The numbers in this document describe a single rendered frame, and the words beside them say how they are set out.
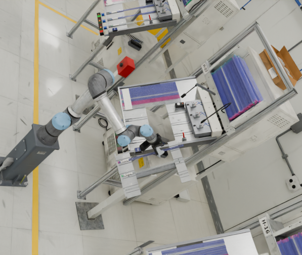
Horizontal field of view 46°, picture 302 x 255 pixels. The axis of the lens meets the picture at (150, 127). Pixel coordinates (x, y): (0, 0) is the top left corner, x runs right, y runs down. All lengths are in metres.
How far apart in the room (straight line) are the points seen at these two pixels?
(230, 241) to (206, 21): 2.31
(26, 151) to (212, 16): 2.33
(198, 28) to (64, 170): 2.01
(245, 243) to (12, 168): 1.73
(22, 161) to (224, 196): 2.65
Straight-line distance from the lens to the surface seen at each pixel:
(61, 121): 2.42
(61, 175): 3.24
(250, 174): 4.37
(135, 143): 2.82
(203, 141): 2.86
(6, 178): 2.92
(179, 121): 2.94
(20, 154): 2.70
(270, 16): 5.10
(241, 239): 2.54
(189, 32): 3.94
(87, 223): 3.16
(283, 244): 2.38
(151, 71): 4.20
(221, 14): 3.92
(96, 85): 2.19
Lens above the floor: 2.39
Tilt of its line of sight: 32 degrees down
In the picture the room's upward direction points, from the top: 52 degrees clockwise
